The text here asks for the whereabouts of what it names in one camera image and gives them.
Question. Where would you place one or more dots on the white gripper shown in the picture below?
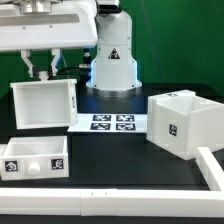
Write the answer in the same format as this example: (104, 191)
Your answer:
(60, 24)

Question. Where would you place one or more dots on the white drawer with knob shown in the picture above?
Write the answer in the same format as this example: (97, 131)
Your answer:
(35, 158)

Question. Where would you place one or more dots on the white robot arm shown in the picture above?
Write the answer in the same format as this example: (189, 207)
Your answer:
(113, 72)

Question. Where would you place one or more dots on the white drawer cabinet box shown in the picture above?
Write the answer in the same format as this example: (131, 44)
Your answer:
(181, 121)

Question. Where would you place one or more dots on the white fiducial marker sheet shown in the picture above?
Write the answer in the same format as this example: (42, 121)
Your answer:
(110, 123)

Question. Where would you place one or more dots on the white front rail barrier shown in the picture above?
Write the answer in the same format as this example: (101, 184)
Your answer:
(112, 202)

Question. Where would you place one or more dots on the white rail barrier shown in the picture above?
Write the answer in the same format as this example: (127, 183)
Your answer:
(210, 169)
(112, 202)

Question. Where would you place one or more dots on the white right rail barrier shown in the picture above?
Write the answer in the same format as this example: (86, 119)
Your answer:
(210, 169)

